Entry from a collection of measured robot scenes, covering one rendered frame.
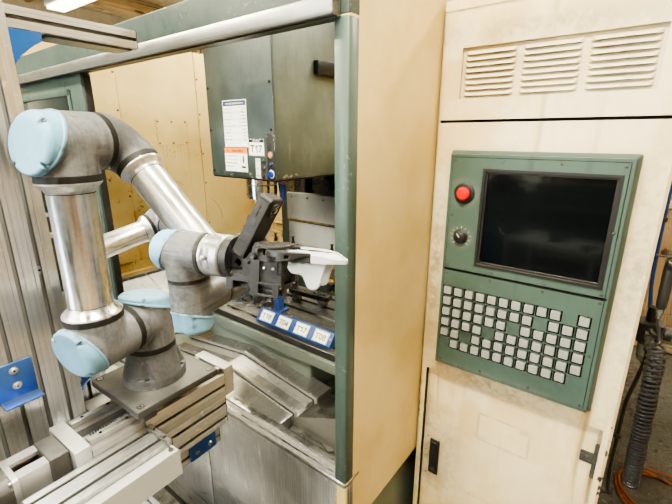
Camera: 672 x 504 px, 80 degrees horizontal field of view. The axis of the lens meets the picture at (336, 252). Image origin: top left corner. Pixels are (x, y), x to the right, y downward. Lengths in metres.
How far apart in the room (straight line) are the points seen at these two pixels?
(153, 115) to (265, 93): 1.30
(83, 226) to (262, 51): 1.13
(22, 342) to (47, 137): 0.50
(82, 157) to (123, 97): 2.00
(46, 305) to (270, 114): 1.07
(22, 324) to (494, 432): 1.38
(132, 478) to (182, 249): 0.53
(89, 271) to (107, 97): 1.99
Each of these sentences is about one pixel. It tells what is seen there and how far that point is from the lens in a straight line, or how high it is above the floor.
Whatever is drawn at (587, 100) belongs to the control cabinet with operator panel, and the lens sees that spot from 1.20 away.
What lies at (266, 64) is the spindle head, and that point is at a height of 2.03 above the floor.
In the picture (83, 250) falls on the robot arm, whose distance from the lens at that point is 0.93.
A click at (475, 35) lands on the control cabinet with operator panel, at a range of 1.30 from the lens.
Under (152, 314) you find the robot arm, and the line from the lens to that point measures 1.06.
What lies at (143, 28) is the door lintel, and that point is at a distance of 1.55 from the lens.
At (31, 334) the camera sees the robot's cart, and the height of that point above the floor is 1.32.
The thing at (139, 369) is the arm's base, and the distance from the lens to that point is 1.12.
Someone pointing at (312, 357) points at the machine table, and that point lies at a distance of 1.75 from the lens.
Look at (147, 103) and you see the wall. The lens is 2.95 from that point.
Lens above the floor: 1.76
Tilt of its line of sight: 16 degrees down
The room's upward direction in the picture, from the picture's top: straight up
